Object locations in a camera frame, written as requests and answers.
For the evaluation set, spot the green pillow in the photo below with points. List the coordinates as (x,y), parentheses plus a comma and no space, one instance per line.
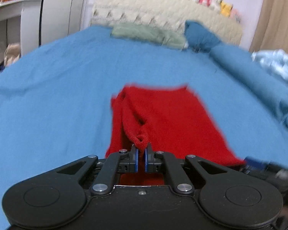
(152,34)

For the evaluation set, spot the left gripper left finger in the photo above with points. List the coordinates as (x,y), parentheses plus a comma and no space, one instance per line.
(99,176)

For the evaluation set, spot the white grey wardrobe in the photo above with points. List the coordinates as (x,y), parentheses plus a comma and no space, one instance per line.
(59,18)

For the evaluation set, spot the blue bed sheet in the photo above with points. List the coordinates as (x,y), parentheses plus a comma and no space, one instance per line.
(55,102)

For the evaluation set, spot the white plush toy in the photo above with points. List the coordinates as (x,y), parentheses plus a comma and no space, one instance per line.
(215,5)

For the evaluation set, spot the light blue blanket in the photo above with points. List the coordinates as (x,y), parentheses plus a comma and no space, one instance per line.
(274,62)

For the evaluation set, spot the red knitted garment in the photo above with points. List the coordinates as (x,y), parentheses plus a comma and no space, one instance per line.
(171,120)

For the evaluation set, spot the dark blue pillow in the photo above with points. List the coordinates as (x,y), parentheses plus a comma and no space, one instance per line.
(199,37)

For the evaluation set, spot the light pink plush toy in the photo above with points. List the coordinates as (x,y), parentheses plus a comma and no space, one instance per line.
(235,15)

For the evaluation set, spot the blue rolled duvet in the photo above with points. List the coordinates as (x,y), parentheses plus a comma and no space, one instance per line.
(270,90)

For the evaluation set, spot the cream quilted headboard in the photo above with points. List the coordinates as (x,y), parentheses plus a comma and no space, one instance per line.
(165,14)

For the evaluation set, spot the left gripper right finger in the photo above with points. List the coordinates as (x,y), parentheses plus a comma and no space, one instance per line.
(176,177)

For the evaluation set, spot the beige curtain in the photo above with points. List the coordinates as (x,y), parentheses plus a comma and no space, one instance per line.
(272,28)

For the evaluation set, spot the yellow plush toy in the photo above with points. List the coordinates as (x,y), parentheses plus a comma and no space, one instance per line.
(226,8)

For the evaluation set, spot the white desk shelf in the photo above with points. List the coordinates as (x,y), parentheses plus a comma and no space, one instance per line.
(20,23)

